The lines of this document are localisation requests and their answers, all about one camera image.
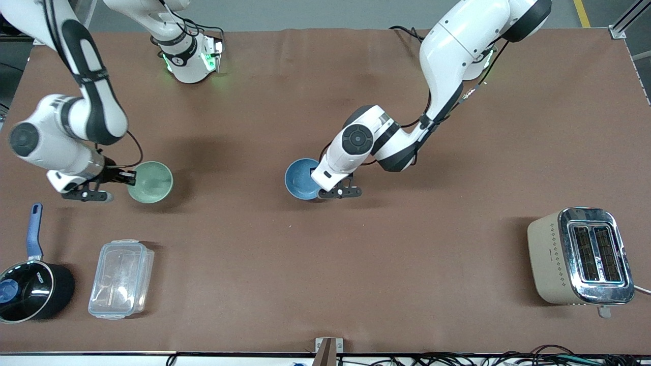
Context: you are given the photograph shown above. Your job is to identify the black right base cable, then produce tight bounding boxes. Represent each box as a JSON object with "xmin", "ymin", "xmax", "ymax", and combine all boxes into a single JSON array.
[{"xmin": 160, "ymin": 0, "xmax": 225, "ymax": 44}]

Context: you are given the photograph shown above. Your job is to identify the right arm base connector plate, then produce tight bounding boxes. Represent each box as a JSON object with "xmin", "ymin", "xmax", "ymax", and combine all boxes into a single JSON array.
[{"xmin": 201, "ymin": 37, "xmax": 225, "ymax": 73}]

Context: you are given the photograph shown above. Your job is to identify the clear plastic food container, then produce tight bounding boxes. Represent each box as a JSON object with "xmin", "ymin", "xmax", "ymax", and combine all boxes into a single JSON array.
[{"xmin": 87, "ymin": 239, "xmax": 155, "ymax": 321}]

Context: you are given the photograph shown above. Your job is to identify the beige chrome toaster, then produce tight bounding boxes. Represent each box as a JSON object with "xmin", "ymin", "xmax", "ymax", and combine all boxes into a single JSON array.
[{"xmin": 527, "ymin": 206, "xmax": 636, "ymax": 319}]

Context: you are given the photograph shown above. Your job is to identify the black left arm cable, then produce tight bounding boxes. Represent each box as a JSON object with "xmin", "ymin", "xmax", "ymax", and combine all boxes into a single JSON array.
[{"xmin": 399, "ymin": 38, "xmax": 509, "ymax": 133}]

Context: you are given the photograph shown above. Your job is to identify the black cable bundle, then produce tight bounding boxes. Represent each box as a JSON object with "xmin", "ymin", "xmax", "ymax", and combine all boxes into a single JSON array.
[{"xmin": 351, "ymin": 345, "xmax": 651, "ymax": 366}]

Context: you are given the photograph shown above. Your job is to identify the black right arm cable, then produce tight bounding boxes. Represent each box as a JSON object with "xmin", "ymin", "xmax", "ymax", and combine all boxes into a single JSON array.
[{"xmin": 96, "ymin": 130, "xmax": 144, "ymax": 169}]

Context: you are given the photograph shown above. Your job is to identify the glass lid blue knob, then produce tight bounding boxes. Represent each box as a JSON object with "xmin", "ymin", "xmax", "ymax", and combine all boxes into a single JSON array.
[{"xmin": 0, "ymin": 261, "xmax": 54, "ymax": 322}]

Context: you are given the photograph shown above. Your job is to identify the brown table cover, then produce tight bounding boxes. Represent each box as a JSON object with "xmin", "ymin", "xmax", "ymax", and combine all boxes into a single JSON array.
[{"xmin": 0, "ymin": 28, "xmax": 651, "ymax": 355}]

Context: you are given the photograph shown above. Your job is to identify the black saucepan blue handle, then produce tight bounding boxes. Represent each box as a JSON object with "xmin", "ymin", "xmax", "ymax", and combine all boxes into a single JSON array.
[{"xmin": 0, "ymin": 203, "xmax": 76, "ymax": 324}]

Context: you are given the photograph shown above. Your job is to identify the blue bowl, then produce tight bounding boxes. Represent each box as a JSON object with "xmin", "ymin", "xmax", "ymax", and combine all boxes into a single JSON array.
[{"xmin": 284, "ymin": 158, "xmax": 326, "ymax": 201}]

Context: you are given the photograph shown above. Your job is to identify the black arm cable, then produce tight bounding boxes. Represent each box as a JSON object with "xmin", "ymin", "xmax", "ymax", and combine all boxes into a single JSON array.
[
  {"xmin": 399, "ymin": 38, "xmax": 509, "ymax": 133},
  {"xmin": 96, "ymin": 130, "xmax": 144, "ymax": 169}
]

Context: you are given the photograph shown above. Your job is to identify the green bowl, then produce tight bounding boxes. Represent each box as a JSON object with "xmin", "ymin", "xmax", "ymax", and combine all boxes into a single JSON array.
[{"xmin": 127, "ymin": 161, "xmax": 174, "ymax": 204}]

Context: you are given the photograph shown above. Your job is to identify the black left base cable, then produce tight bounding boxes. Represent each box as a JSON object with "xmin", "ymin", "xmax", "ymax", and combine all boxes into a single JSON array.
[{"xmin": 389, "ymin": 25, "xmax": 432, "ymax": 44}]

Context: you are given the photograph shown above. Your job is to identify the black base cable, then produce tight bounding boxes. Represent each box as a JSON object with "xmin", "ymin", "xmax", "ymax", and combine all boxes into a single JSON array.
[
  {"xmin": 389, "ymin": 25, "xmax": 432, "ymax": 44},
  {"xmin": 160, "ymin": 0, "xmax": 225, "ymax": 44}
]

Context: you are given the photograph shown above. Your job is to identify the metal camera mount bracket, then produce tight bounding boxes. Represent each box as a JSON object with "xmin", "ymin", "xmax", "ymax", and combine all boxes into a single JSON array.
[{"xmin": 315, "ymin": 337, "xmax": 344, "ymax": 366}]

